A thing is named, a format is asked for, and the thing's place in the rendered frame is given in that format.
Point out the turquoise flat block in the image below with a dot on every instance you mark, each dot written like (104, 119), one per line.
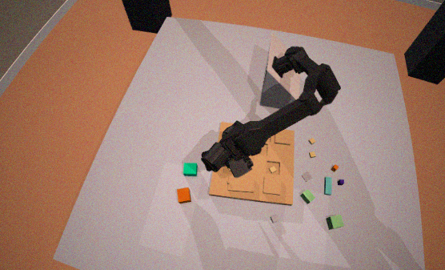
(327, 185)

